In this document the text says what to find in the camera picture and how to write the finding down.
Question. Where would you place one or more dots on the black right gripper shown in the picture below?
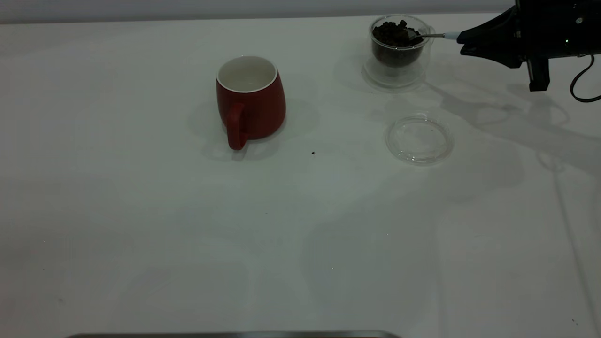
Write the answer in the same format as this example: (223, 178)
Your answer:
(558, 28)

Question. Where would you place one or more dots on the clear double-wall glass cup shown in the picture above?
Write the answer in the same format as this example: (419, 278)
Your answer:
(396, 75)

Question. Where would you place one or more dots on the dark coffee beans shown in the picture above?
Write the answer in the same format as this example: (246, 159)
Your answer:
(394, 47)

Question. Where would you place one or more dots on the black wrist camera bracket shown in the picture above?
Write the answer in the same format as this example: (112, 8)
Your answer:
(538, 75)

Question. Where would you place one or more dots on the clear round glass dish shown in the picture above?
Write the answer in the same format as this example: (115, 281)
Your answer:
(419, 141)

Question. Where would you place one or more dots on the red ceramic mug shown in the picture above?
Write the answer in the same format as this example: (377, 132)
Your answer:
(258, 112)

